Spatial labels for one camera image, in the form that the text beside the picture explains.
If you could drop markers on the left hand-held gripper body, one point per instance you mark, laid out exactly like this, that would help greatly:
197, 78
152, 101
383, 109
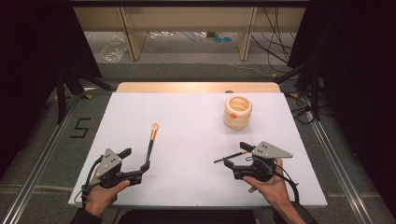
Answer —
107, 165

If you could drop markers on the person's left hand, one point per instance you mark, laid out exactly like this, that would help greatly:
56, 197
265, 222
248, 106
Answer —
102, 196

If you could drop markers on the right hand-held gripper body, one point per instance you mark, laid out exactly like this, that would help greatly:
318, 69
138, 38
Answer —
264, 158

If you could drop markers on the clear plastic bag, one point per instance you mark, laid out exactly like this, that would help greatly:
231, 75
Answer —
113, 49

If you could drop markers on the white board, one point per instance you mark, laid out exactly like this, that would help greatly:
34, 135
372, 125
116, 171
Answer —
193, 133

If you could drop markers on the blue round lid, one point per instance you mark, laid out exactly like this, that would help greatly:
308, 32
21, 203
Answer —
227, 39
218, 39

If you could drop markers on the wooden shelf unit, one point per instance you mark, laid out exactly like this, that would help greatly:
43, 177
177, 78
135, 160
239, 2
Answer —
186, 18

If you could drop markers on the metal floor rail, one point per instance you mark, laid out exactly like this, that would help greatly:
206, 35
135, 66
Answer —
336, 161
37, 168

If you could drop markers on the person's right hand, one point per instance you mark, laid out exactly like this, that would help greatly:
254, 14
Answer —
274, 186

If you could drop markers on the thin black makeup brush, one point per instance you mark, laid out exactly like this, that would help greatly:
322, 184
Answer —
232, 156

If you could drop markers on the fan makeup brush gold ferrule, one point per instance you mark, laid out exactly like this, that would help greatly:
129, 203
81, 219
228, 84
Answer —
153, 137

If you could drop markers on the cream ribbed cup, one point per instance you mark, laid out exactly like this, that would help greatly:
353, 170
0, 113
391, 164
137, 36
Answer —
238, 118

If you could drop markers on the black metal stand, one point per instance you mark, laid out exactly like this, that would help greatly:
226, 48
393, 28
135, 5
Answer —
313, 87
67, 84

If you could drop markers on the black curtain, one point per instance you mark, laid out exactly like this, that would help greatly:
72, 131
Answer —
358, 77
31, 62

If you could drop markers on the wooden table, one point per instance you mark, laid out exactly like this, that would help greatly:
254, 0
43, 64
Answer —
186, 87

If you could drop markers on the person's dark clothing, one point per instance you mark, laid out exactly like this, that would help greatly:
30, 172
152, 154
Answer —
186, 217

